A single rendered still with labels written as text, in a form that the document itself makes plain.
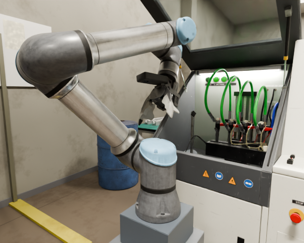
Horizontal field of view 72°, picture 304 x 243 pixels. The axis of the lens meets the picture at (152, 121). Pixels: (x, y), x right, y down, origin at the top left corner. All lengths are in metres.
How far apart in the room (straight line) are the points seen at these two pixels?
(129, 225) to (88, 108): 0.38
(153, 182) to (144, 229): 0.14
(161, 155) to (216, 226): 0.71
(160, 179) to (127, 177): 2.25
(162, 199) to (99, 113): 0.33
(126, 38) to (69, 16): 2.83
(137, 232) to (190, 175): 0.57
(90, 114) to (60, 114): 2.48
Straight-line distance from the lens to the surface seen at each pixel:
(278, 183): 1.06
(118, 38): 0.57
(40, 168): 3.12
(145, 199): 0.69
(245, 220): 1.17
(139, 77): 0.71
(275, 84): 1.54
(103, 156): 2.85
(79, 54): 0.51
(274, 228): 1.15
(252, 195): 1.10
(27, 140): 2.96
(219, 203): 1.18
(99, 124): 0.67
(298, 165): 1.10
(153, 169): 0.64
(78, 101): 0.64
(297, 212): 1.09
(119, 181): 2.89
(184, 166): 1.21
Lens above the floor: 1.29
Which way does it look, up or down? 8 degrees down
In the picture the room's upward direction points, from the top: straight up
